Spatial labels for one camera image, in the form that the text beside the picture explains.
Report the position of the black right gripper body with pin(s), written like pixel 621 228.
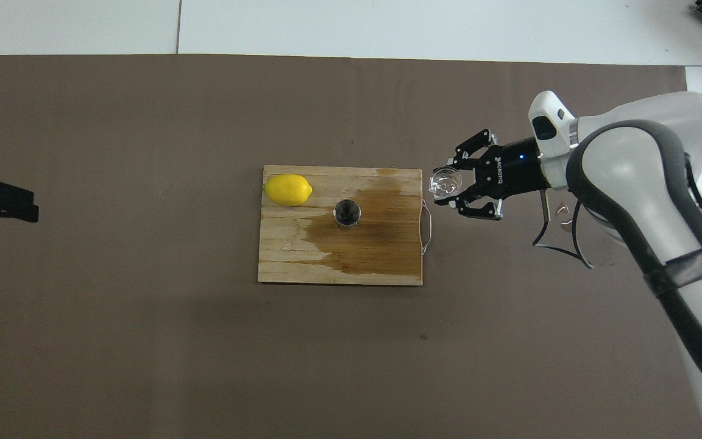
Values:
pixel 509 171

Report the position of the small clear glass cup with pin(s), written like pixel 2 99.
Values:
pixel 445 183

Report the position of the steel double jigger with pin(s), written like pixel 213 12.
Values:
pixel 347 213

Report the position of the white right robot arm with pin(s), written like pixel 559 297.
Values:
pixel 643 183

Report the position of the wooden cutting board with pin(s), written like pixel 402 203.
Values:
pixel 375 256

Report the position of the yellow lemon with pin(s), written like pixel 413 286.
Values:
pixel 288 190

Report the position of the brown paper table mat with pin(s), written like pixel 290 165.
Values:
pixel 265 366

